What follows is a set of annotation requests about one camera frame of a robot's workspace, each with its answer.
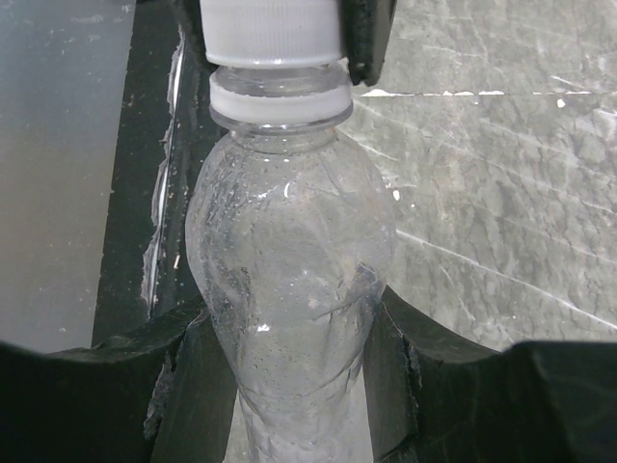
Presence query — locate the clear bottle green-print white cap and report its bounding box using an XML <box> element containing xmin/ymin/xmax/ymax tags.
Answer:
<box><xmin>185</xmin><ymin>1</ymin><xmax>395</xmax><ymax>462</ymax></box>

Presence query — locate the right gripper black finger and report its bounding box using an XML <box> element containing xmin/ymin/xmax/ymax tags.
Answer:
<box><xmin>362</xmin><ymin>289</ymin><xmax>616</xmax><ymax>463</ymax></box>
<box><xmin>1</xmin><ymin>298</ymin><xmax>236</xmax><ymax>462</ymax></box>

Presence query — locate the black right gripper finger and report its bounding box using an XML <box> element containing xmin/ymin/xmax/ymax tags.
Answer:
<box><xmin>173</xmin><ymin>0</ymin><xmax>206</xmax><ymax>61</ymax></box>
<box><xmin>338</xmin><ymin>0</ymin><xmax>397</xmax><ymax>87</ymax></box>

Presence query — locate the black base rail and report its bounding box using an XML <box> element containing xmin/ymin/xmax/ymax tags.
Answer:
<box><xmin>92</xmin><ymin>1</ymin><xmax>225</xmax><ymax>345</ymax></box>

